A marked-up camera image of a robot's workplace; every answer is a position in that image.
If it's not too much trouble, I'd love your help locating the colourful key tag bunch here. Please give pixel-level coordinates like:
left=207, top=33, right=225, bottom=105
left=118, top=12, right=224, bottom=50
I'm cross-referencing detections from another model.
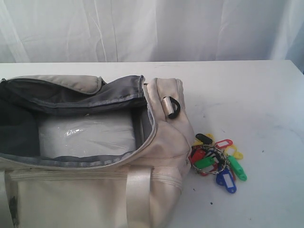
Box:
left=189, top=133, right=247, bottom=194

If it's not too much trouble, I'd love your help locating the cream duffel bag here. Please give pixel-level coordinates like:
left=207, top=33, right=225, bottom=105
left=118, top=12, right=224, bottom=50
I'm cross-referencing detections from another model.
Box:
left=0, top=75, right=194, bottom=228

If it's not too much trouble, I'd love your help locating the white plastic-wrapped package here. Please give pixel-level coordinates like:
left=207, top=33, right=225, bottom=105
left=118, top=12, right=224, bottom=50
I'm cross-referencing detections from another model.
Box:
left=37, top=111, right=136, bottom=159

